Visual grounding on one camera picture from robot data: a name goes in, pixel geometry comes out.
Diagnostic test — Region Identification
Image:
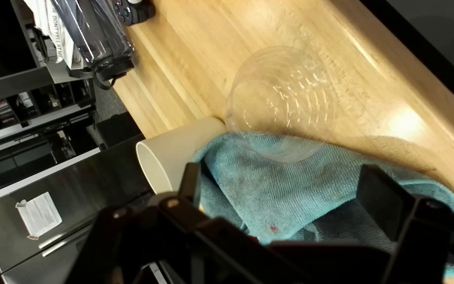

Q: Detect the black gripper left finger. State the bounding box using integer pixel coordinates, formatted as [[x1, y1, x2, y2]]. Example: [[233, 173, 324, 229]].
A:
[[66, 161, 239, 284]]

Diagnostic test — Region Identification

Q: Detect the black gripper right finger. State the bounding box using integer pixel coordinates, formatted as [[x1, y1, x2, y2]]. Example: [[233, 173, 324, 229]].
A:
[[356, 164, 454, 284]]

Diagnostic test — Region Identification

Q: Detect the blue teal cloth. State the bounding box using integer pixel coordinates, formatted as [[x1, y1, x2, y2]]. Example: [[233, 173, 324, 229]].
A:
[[192, 131, 454, 281]]

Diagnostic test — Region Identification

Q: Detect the white paper cup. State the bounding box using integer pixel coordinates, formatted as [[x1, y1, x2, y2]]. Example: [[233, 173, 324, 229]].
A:
[[133, 115, 228, 196]]

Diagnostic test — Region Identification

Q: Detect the clear plastic cup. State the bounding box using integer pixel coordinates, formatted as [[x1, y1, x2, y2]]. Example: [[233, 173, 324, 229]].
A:
[[225, 46, 342, 162]]

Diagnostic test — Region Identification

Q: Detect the stainless steel fridge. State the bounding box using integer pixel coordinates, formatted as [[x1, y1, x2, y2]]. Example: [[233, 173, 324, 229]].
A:
[[0, 139, 160, 284]]

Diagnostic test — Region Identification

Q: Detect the white paper on fridge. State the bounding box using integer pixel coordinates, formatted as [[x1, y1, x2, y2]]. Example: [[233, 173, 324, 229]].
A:
[[14, 191, 64, 240]]

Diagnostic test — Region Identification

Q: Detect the black storage shelving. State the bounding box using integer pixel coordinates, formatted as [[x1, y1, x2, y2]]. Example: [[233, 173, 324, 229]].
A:
[[0, 0, 99, 196]]

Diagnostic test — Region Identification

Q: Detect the wooden table with black frame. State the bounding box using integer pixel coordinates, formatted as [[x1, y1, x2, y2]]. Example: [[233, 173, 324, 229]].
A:
[[111, 0, 454, 211]]

